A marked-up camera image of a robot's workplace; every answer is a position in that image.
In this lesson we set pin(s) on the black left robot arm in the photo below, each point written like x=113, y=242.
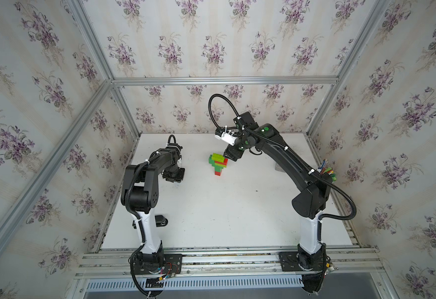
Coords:
x=140, y=194

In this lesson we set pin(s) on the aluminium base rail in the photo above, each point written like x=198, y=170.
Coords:
x=228, y=261

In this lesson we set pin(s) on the grey eraser block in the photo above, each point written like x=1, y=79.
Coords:
x=278, y=168

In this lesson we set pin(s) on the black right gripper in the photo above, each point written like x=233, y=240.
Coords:
x=231, y=152

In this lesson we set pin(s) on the coloured pens bundle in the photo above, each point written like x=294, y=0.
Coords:
x=326, y=169

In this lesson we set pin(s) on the red long lego brick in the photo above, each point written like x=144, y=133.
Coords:
x=223, y=163

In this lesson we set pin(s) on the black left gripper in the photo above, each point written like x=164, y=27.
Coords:
x=177, y=179

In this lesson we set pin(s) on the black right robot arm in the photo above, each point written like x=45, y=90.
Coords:
x=314, y=185

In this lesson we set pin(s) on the lime green long lego brick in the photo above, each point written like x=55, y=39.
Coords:
x=217, y=157

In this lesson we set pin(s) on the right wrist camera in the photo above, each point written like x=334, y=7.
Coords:
x=227, y=135

